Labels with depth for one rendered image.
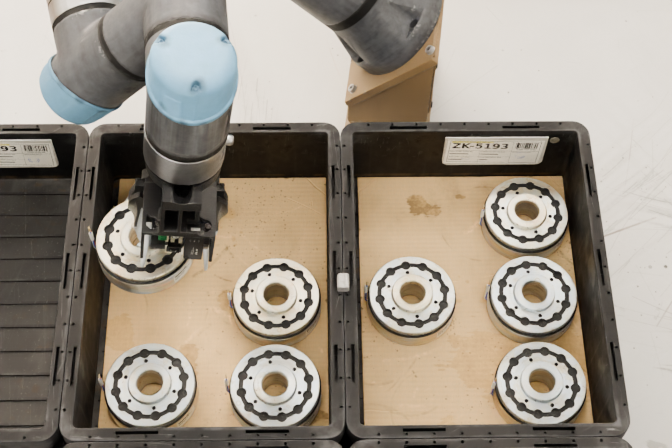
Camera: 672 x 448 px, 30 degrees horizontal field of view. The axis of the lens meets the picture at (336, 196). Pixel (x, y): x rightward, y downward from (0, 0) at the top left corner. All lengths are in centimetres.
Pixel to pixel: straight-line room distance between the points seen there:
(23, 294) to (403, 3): 59
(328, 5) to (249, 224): 29
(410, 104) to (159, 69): 71
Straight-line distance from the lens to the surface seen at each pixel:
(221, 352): 148
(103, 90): 120
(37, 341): 152
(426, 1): 164
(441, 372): 147
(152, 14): 112
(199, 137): 108
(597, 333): 145
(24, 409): 149
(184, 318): 150
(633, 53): 192
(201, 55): 105
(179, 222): 118
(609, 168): 180
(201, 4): 111
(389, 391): 146
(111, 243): 135
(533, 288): 151
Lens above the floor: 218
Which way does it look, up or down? 59 degrees down
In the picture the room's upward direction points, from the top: 1 degrees clockwise
